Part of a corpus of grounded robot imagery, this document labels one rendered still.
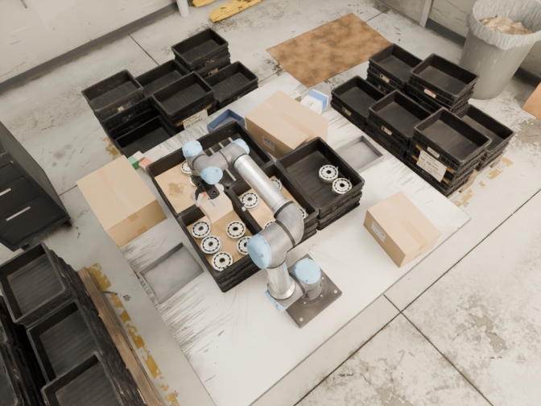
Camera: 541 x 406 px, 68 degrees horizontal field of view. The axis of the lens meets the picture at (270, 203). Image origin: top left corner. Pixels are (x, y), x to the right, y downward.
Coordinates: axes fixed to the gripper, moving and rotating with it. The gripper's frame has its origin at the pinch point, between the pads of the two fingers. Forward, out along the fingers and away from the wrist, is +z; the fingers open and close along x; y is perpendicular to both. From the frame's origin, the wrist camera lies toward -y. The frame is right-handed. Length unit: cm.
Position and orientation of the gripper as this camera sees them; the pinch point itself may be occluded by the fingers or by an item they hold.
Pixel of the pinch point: (211, 199)
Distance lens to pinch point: 188.3
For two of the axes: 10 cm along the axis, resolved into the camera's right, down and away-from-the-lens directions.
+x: -7.9, 5.4, -2.8
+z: 0.7, 5.5, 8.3
